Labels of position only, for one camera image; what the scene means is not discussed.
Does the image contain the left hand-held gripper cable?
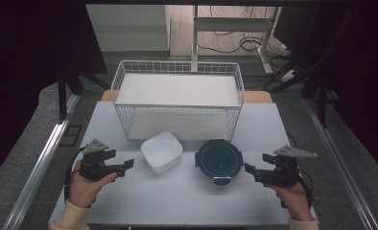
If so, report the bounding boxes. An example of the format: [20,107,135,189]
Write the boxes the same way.
[63,147,86,202]

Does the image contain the white square dish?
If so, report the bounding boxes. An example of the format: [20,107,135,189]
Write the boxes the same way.
[140,131,184,174]

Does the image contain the wooden table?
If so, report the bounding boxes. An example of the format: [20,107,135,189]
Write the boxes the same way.
[100,89,273,104]

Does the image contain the right hand-held gripper cable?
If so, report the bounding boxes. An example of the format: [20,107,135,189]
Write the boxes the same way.
[296,171,315,209]

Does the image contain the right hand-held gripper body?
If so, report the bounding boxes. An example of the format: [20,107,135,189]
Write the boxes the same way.
[262,145,319,188]

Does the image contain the round dark-lidded glass container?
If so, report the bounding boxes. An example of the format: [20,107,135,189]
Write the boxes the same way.
[194,138,245,186]

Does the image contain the black floor cables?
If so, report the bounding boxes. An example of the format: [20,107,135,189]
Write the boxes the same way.
[196,5,295,56]

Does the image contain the person's right hand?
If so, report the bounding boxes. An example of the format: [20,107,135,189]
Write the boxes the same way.
[267,181,314,221]

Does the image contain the white metal desk frame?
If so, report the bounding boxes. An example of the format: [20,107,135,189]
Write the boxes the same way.
[191,4,281,76]

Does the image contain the white power strip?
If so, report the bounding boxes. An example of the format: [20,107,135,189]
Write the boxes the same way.
[279,68,297,83]

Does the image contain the aluminium floor rail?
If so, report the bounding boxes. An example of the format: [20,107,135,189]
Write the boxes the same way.
[305,95,378,230]
[1,94,81,230]

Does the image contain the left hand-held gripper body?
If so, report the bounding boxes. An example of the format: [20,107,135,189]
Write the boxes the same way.
[79,138,118,182]

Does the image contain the hand-held gripper cable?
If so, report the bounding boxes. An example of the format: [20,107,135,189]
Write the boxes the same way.
[296,171,315,209]
[63,147,86,202]

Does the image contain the person's left hand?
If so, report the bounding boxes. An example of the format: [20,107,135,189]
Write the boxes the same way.
[67,159,118,209]

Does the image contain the black stand leg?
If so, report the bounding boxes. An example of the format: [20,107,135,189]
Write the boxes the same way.
[57,73,83,125]

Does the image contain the white wire shelf rack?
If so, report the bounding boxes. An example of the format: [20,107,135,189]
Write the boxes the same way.
[110,59,246,142]

